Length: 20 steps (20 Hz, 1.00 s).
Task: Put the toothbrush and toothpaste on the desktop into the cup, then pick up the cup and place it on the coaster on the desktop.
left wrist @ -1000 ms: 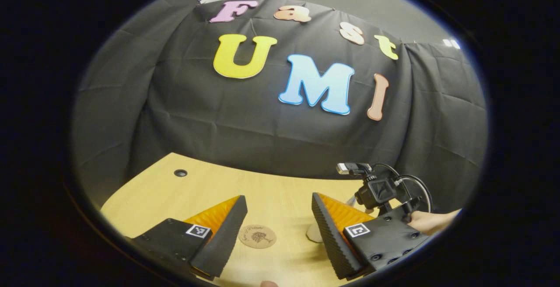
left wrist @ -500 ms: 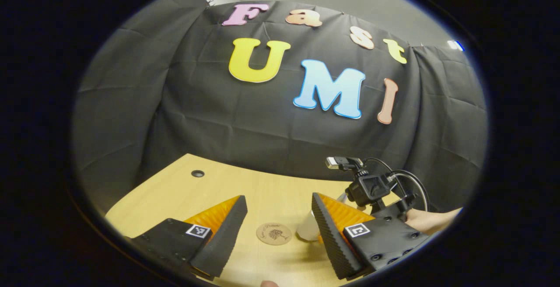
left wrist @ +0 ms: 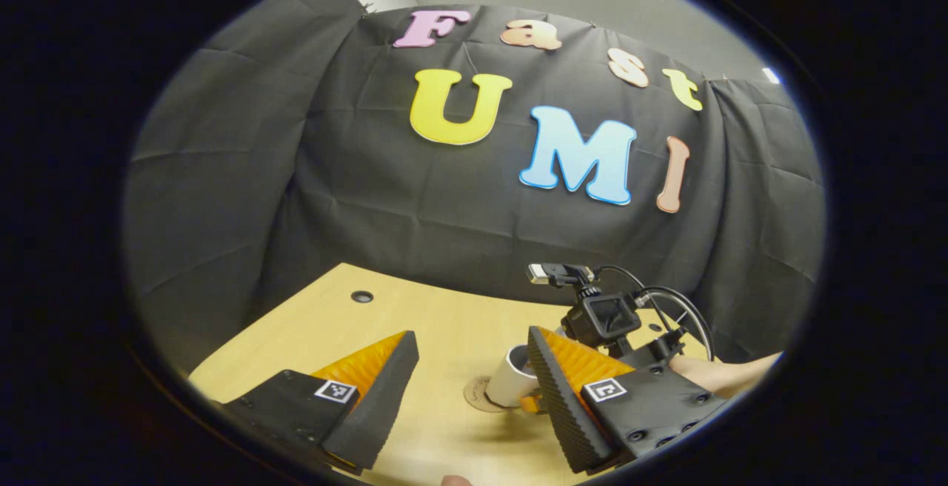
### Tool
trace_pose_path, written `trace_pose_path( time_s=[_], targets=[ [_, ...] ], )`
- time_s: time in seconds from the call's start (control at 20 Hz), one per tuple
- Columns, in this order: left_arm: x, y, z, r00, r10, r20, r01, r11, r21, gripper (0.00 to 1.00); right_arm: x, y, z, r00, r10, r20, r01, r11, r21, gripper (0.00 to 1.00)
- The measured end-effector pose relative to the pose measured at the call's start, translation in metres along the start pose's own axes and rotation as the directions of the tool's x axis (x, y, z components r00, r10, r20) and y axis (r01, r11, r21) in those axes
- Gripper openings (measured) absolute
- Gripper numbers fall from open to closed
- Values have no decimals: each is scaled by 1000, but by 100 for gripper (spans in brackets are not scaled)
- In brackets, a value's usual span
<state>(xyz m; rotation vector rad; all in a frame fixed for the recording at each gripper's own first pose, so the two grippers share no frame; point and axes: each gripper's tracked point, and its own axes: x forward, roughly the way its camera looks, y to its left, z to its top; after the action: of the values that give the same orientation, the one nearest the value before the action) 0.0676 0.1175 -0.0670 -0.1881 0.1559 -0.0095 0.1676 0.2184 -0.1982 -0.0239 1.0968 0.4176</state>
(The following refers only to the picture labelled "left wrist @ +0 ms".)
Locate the white cup with wooden handle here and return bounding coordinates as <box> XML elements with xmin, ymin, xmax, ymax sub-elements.
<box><xmin>485</xmin><ymin>345</ymin><xmax>541</xmax><ymax>409</ymax></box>

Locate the wooden desktop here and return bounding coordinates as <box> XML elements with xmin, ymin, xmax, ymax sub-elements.
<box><xmin>189</xmin><ymin>262</ymin><xmax>723</xmax><ymax>486</ymax></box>

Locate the black camera cable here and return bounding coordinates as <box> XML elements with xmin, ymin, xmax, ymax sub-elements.
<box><xmin>596</xmin><ymin>264</ymin><xmax>715</xmax><ymax>362</ymax></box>

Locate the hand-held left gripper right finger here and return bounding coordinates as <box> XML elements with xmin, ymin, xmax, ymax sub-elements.
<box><xmin>526</xmin><ymin>325</ymin><xmax>730</xmax><ymax>474</ymax></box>

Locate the round brown coaster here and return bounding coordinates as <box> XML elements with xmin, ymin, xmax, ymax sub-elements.
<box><xmin>464</xmin><ymin>375</ymin><xmax>519</xmax><ymax>414</ymax></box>

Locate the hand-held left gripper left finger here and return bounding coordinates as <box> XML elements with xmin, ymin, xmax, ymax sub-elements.
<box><xmin>222</xmin><ymin>330</ymin><xmax>420</xmax><ymax>472</ymax></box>

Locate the black backdrop cloth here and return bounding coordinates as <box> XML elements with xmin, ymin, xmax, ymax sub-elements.
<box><xmin>122</xmin><ymin>0</ymin><xmax>827</xmax><ymax>372</ymax></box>

